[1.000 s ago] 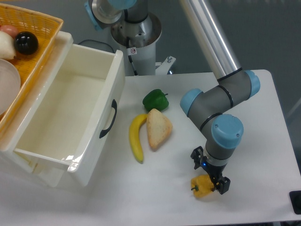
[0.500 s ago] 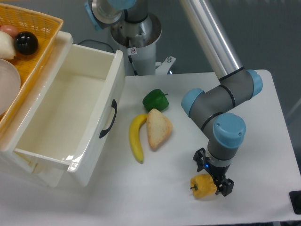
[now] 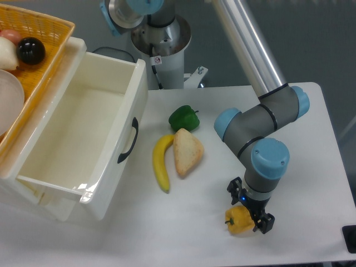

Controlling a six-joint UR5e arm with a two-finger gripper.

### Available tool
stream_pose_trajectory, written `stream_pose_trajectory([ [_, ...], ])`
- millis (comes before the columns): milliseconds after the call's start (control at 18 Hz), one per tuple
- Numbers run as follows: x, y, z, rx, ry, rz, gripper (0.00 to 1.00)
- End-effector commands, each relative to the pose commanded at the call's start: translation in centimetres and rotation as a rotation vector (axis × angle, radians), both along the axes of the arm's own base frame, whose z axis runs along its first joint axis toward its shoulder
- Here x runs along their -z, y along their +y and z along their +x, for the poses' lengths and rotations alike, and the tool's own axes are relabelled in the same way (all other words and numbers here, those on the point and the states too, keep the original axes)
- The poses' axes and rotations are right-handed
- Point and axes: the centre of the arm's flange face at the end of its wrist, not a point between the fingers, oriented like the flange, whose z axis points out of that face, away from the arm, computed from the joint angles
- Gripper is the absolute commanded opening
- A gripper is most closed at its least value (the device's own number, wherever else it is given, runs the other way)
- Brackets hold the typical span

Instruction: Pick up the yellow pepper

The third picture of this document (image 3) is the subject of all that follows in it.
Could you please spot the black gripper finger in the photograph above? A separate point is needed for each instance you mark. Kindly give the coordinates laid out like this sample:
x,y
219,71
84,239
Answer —
x,y
263,222
234,189

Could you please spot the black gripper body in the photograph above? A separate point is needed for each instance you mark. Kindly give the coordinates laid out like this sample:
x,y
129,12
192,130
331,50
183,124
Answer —
x,y
254,206

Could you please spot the yellow bell pepper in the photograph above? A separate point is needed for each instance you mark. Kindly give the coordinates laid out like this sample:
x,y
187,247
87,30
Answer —
x,y
238,220

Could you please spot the silver and grey robot arm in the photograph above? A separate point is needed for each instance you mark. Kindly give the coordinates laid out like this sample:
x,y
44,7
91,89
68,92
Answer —
x,y
247,134

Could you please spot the green bell pepper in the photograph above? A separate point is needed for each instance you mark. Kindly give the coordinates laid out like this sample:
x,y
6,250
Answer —
x,y
184,117

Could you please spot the triangular bread slice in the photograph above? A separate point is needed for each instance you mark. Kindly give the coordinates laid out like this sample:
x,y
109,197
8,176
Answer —
x,y
188,151

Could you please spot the black object at table edge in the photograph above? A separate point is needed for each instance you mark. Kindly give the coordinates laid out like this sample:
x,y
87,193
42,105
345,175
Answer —
x,y
349,233

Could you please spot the yellow banana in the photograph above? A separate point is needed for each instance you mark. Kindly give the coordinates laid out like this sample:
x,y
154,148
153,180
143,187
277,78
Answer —
x,y
158,162

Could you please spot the white plastic drawer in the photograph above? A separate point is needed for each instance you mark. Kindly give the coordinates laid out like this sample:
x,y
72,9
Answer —
x,y
82,151

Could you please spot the orange woven basket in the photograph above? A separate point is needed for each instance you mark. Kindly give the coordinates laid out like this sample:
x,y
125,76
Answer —
x,y
35,72

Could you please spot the white round plate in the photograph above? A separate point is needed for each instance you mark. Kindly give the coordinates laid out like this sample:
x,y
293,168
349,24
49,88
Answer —
x,y
12,100

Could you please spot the black round ball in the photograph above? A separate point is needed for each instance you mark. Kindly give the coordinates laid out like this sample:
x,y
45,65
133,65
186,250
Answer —
x,y
30,50

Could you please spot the white onion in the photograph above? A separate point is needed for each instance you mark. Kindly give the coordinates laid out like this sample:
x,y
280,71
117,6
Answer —
x,y
9,60

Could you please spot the pink round fruit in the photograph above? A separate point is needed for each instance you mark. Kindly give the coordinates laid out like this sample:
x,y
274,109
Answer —
x,y
12,35

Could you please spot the white metal mounting bracket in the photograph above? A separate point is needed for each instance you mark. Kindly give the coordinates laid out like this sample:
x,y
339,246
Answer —
x,y
194,80

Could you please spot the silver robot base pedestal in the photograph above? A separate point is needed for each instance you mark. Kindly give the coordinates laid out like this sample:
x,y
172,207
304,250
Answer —
x,y
163,51

